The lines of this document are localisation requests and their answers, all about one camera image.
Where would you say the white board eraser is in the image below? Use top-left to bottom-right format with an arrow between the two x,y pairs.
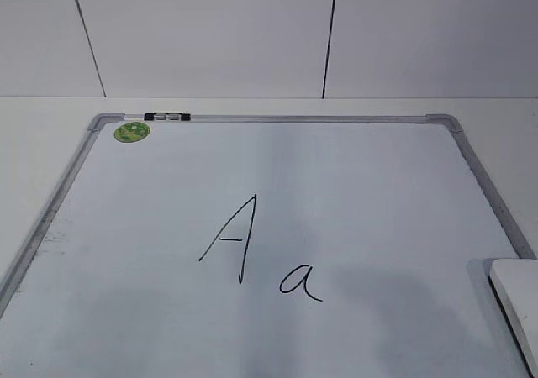
488,259 -> 537,377

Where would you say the black pen clip holder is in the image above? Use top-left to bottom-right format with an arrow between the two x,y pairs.
144,112 -> 191,122

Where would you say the round green magnet sticker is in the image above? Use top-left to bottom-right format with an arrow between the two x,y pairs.
113,122 -> 150,144

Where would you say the white board with grey frame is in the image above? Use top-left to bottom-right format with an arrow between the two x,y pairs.
1,115 -> 530,377

